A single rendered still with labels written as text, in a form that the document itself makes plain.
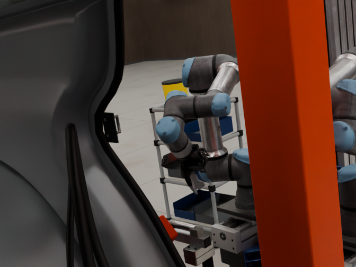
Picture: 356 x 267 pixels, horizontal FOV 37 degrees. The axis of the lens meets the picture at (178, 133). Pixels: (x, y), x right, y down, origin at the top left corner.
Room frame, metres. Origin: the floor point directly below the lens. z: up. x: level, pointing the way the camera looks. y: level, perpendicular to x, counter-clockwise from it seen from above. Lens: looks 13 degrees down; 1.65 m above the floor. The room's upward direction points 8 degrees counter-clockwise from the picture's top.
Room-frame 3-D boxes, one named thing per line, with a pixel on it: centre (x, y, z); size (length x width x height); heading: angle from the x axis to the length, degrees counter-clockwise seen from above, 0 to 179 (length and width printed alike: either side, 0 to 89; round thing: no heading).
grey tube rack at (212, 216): (3.69, -0.13, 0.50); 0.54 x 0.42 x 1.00; 45
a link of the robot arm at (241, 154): (2.10, -0.26, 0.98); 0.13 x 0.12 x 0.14; 71
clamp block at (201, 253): (1.50, -0.01, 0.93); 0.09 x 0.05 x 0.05; 135
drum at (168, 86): (8.07, -0.06, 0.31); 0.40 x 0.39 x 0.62; 128
